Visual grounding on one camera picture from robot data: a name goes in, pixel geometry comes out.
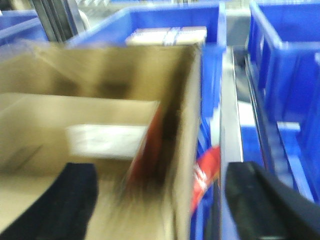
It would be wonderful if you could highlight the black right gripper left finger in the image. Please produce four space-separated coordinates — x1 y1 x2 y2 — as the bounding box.
0 162 98 240

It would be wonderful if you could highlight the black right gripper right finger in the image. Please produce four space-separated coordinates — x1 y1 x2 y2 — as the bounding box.
225 161 320 240

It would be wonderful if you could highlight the torn cardboard box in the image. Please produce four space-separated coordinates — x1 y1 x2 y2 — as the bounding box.
0 42 201 240

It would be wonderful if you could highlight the blue storage bin centre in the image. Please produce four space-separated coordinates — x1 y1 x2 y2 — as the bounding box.
67 3 227 240

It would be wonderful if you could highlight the blue storage bin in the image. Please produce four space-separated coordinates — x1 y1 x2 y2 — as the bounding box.
67 3 227 240
0 9 48 47
248 0 320 203

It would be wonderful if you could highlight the red label sticker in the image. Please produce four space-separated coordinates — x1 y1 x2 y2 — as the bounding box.
190 145 221 213

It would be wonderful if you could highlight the blue storage bin right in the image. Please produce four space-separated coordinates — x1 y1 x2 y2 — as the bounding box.
248 0 320 203

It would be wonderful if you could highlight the white taped package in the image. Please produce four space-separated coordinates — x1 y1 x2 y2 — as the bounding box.
125 26 208 46

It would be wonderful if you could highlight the blue storage bin left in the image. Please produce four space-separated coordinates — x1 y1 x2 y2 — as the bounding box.
0 9 48 47

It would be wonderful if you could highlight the metal shelf rail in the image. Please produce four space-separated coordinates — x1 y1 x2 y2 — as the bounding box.
215 46 243 240

